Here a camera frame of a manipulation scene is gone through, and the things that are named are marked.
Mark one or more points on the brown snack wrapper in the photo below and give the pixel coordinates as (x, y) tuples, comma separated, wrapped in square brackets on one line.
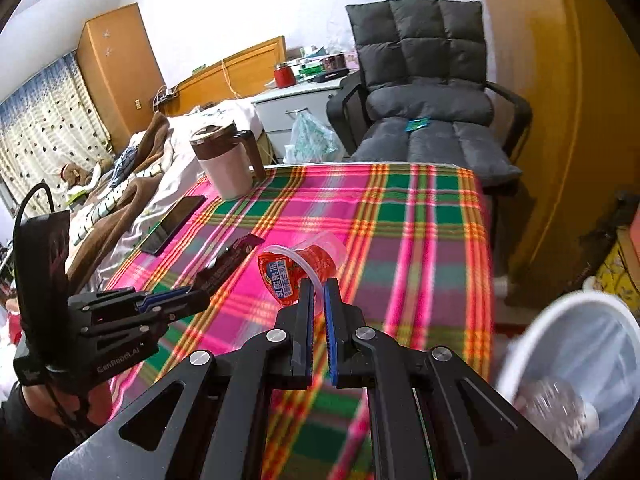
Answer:
[(235, 255)]

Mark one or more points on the blue checked cloth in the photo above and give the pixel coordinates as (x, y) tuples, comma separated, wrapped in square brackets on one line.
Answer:
[(125, 162)]

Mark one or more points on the red jelly cup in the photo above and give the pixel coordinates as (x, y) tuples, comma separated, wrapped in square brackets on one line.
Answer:
[(325, 255)]

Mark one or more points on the crushed clear plastic bottle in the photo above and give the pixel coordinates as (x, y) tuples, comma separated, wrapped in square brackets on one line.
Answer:
[(550, 405)]

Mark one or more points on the striped white cloth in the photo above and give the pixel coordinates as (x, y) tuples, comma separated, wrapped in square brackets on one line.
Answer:
[(107, 205)]

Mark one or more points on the patterned window curtain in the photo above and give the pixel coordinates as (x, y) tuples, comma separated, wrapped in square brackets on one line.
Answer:
[(45, 130)]

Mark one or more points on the grey padded chair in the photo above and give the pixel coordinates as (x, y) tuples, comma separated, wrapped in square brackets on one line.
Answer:
[(425, 50)]

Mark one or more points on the brown blanket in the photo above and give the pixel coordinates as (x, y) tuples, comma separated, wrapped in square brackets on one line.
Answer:
[(150, 145)]

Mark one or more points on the black case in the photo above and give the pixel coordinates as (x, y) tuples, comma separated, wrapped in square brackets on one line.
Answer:
[(326, 76)]

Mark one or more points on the tall wooden cabinet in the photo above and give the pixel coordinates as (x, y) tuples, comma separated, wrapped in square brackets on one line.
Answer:
[(120, 70)]

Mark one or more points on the yellow floral box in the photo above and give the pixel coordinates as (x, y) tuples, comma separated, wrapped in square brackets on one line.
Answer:
[(622, 270)]

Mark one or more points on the pink green plaid tablecloth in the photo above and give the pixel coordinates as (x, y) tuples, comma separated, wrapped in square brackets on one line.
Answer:
[(400, 260)]

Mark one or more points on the green box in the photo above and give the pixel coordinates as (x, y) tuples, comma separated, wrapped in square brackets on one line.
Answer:
[(311, 66)]

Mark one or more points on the green packet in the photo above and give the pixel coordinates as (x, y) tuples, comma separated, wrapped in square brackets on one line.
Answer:
[(419, 124)]

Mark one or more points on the black smartphone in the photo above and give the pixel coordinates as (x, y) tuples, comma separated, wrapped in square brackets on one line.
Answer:
[(172, 225)]

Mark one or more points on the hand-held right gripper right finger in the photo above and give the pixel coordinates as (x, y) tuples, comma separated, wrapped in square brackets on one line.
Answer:
[(330, 335)]

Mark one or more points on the person's left hand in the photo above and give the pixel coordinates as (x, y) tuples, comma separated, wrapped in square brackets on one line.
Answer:
[(40, 405)]

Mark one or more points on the red jar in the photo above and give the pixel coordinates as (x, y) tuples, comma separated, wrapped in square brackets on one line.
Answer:
[(284, 76)]

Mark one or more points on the pale blue bin liner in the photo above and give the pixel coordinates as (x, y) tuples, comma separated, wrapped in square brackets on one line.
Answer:
[(600, 350)]

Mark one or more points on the wooden bed headboard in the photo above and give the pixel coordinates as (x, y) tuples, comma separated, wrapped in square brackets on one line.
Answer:
[(240, 65)]

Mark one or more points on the large wooden wardrobe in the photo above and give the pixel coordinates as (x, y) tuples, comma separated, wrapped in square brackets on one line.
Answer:
[(550, 110)]

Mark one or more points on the white nightstand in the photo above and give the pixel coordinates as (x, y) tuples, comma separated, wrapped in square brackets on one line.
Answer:
[(300, 102)]

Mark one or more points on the white round trash bin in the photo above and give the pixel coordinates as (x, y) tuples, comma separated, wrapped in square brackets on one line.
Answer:
[(560, 305)]

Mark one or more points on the dark jar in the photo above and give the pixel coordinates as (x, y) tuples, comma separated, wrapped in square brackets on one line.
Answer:
[(334, 62)]

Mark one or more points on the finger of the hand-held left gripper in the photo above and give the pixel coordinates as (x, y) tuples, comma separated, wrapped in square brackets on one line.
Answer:
[(165, 296), (185, 306)]

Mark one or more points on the pink tumbler with brown lid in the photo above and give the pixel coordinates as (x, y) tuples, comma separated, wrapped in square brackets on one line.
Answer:
[(225, 170)]

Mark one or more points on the white power strip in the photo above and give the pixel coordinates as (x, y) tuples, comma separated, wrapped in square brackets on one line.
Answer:
[(167, 94)]

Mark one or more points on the green white plastic bag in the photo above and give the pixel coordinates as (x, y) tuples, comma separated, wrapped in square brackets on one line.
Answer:
[(312, 140)]

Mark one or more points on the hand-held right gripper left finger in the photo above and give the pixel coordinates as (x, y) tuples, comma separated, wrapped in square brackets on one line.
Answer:
[(302, 340)]

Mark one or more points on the brown stuffed toy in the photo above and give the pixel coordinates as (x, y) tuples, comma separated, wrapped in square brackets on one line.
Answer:
[(75, 175)]

